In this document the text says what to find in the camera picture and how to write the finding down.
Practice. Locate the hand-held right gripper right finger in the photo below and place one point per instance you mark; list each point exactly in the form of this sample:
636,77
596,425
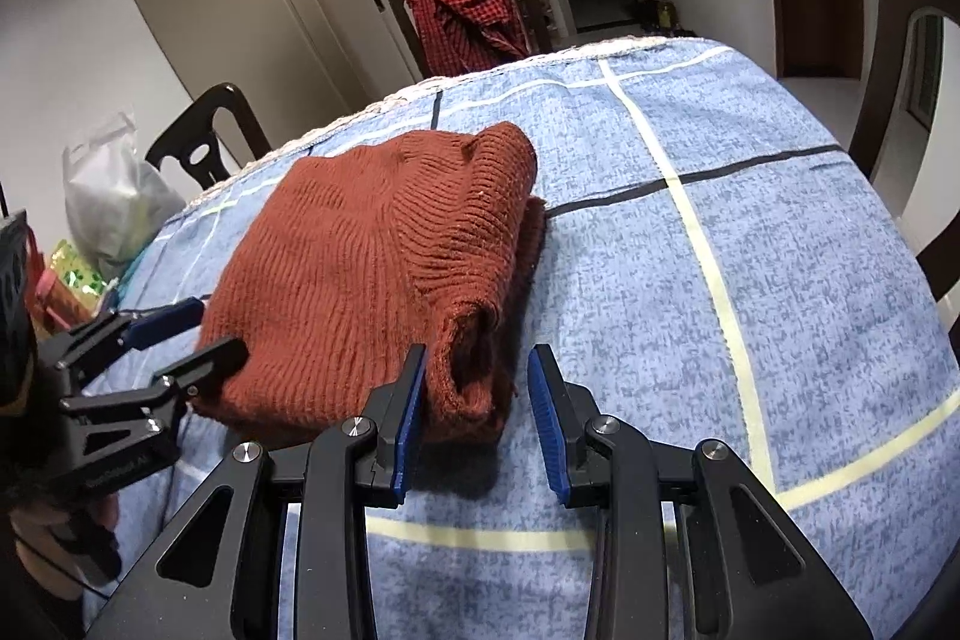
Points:
544,419

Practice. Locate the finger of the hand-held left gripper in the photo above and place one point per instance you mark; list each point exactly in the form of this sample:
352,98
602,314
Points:
169,321
202,366

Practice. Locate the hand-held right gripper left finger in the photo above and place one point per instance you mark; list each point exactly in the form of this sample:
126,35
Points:
409,419

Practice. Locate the rust red knitted sweater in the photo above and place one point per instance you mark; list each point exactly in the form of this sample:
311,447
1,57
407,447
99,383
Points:
360,265

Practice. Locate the person's left hand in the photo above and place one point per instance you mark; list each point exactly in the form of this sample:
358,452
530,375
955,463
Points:
52,524

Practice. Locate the colourful gift bag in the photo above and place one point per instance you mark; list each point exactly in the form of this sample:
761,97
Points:
71,284

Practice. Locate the white plastic bag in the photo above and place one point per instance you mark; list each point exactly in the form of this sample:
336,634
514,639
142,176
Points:
112,197

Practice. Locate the blue checked blanket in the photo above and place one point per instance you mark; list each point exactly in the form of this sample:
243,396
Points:
712,310

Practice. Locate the dark wooden chair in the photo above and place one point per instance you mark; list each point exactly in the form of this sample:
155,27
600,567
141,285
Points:
540,10
225,123
877,108

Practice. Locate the red plaid shirt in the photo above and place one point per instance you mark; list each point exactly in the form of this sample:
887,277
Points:
465,10

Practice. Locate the yellow-green container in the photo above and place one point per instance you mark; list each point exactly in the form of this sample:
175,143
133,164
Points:
664,14

